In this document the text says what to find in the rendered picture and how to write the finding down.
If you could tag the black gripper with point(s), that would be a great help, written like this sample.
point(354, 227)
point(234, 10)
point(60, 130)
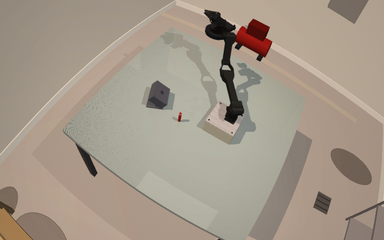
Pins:
point(215, 16)

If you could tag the grey sloped panel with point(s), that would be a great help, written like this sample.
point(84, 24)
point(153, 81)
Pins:
point(158, 97)

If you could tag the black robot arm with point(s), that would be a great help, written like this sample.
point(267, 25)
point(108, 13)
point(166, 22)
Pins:
point(236, 107)

